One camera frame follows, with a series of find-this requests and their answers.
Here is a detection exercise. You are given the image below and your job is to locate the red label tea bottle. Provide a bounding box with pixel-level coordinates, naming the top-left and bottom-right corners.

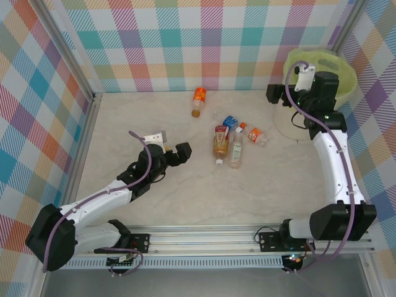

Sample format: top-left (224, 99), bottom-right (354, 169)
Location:
top-left (212, 124), bottom-right (230, 167)

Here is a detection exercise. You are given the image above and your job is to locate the orange cap dotted label bottle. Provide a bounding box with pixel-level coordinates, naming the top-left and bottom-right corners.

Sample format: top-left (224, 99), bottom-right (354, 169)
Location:
top-left (236, 122), bottom-right (269, 147)

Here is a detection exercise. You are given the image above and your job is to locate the blue label clear bottle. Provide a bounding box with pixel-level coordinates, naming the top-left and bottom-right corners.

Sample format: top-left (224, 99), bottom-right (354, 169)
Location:
top-left (214, 108), bottom-right (238, 129)

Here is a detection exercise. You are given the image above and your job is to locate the orange label brown cap bottle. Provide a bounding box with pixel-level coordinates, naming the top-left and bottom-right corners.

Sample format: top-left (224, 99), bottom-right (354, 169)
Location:
top-left (191, 87), bottom-right (207, 119)

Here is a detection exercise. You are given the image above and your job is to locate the green label white cap bottle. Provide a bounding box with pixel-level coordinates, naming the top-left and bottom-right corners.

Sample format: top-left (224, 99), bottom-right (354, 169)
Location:
top-left (228, 128), bottom-right (245, 170)

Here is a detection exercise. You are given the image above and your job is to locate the left circuit board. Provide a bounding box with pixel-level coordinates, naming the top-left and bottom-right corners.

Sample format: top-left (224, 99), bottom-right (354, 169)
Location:
top-left (106, 255), bottom-right (136, 267)

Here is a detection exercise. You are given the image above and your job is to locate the circuit board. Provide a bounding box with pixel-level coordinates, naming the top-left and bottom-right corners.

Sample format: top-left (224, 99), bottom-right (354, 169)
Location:
top-left (283, 253), bottom-right (306, 267)
top-left (106, 255), bottom-right (136, 267)

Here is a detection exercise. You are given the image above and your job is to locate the grey metal base panel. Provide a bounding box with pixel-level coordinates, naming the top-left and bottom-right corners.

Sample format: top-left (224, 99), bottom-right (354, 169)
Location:
top-left (40, 268), bottom-right (372, 297)

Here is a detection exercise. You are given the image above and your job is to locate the right circuit board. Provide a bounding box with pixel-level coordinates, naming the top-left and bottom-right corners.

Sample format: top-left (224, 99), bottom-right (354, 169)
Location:
top-left (283, 253), bottom-right (306, 267)

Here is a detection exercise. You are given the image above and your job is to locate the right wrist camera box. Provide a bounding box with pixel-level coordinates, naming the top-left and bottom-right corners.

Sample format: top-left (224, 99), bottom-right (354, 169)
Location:
top-left (293, 63), bottom-right (316, 93)

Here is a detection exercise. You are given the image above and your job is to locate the right aluminium corner post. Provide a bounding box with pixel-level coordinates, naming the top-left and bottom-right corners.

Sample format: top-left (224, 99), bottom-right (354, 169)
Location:
top-left (327, 0), bottom-right (372, 59)

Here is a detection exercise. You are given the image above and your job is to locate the aluminium corner post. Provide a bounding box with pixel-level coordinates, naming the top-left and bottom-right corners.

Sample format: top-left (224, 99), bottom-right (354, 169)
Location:
top-left (30, 0), bottom-right (95, 100)
top-left (327, 0), bottom-right (372, 59)

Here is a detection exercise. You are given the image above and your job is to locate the aluminium side rail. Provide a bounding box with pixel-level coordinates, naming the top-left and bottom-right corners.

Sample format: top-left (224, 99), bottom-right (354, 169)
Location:
top-left (54, 92), bottom-right (105, 233)

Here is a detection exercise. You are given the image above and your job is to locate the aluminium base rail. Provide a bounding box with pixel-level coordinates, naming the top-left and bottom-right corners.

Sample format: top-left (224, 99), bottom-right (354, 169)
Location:
top-left (33, 223), bottom-right (375, 256)

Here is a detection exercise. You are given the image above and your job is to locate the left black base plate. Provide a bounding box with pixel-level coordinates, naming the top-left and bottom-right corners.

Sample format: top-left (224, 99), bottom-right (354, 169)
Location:
top-left (93, 233), bottom-right (151, 255)

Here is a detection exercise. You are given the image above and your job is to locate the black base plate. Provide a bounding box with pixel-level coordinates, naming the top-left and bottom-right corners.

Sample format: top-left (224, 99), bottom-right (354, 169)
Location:
top-left (258, 230), bottom-right (316, 253)
top-left (93, 233), bottom-right (151, 255)

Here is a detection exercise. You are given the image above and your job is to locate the white slotted cable duct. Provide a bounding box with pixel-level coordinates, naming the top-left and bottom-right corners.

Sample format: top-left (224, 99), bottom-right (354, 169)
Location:
top-left (49, 259), bottom-right (284, 269)

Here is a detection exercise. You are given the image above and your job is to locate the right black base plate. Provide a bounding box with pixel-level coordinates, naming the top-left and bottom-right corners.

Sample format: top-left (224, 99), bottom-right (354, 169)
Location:
top-left (258, 230), bottom-right (316, 253)

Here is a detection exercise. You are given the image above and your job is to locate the left aluminium corner post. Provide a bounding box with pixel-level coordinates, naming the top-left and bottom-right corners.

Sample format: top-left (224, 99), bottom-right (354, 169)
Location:
top-left (30, 0), bottom-right (95, 100)

